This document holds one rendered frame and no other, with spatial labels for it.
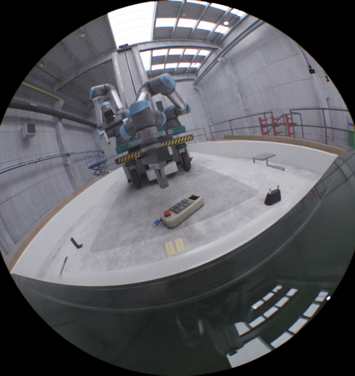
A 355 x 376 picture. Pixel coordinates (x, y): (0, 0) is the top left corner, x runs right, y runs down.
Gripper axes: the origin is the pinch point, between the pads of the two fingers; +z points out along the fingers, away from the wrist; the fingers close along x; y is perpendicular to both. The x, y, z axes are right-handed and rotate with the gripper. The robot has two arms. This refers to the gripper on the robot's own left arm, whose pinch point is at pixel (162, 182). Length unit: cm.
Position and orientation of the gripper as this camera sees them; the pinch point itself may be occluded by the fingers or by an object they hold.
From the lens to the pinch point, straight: 46.4
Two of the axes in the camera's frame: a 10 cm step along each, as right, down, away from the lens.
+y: -7.4, 4.4, -5.1
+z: 2.7, 8.9, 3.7
